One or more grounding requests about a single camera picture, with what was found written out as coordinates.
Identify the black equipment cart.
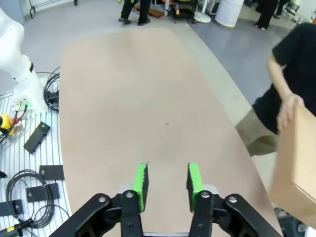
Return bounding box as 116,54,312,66
171,0,198,24

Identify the person in wide black trousers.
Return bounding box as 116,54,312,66
254,0,280,31

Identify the dark grey chair base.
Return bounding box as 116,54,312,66
274,207,316,237

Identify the brown box on floor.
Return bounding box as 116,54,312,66
134,6,166,19

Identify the white cylindrical air purifier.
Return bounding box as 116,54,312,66
214,0,244,28

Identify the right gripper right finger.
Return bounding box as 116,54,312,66
186,162,272,237

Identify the person in black t-shirt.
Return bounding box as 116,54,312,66
234,22,316,158

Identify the person's right hand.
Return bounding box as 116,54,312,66
276,93,305,131

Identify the white fan stand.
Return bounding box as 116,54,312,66
194,0,212,24

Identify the black flat mounting plate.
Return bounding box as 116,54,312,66
26,182,61,203
0,199,25,218
39,164,65,181
23,121,51,155

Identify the brown cardboard box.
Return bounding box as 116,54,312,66
268,103,316,226

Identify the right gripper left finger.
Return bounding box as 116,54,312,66
49,162,150,237

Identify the person's right forearm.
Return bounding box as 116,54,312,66
266,56,294,103

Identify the black and yellow connector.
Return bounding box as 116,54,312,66
0,218,34,237

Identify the yellow emergency stop button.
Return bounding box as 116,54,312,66
0,113,20,137

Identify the large black cable coil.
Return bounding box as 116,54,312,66
6,169,71,232

